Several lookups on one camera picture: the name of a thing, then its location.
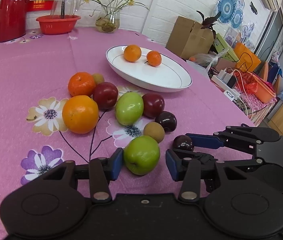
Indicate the small brown longan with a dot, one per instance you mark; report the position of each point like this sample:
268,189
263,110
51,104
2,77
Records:
98,78

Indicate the orange plastic basket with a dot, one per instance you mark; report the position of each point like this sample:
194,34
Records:
252,84

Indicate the mandarin orange on table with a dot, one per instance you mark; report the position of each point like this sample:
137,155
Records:
81,83

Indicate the red plastic basket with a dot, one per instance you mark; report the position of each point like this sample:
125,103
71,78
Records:
55,25

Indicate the green box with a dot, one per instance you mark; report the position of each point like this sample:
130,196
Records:
221,45

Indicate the plaid cloth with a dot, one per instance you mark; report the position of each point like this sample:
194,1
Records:
253,108

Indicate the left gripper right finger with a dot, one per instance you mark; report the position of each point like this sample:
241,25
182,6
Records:
190,173

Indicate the orange paper bag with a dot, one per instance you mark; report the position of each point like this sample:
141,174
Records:
247,61

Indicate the textured mandarin orange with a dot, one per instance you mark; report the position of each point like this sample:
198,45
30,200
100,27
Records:
153,58

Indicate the white ceramic plate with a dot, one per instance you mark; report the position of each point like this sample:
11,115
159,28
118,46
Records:
168,77

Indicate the dark cherry plum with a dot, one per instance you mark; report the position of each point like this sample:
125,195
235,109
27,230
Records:
167,120

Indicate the large smooth orange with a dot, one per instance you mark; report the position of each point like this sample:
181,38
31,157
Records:
80,114

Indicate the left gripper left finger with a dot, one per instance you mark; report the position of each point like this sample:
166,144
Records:
100,172

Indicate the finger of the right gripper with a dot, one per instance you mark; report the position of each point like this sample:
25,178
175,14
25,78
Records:
203,158
206,141

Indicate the red plum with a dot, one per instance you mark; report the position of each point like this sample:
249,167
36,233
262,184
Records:
153,105
105,95

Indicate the brown cardboard box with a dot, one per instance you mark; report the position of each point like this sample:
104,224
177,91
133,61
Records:
188,39

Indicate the white plastic bag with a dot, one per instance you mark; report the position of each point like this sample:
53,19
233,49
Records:
206,61

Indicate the dark purple leaf plant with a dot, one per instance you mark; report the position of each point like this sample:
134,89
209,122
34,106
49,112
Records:
209,22

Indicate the green apple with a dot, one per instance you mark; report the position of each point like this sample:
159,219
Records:
129,108
141,155

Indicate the glass vase with plant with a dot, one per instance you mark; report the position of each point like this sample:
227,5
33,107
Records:
108,19

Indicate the red thermos jug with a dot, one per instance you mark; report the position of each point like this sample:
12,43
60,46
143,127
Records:
12,19

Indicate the blue white wall plates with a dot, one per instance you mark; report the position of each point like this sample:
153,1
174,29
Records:
233,19

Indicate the white power strip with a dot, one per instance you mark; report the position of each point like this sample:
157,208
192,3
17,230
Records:
226,82

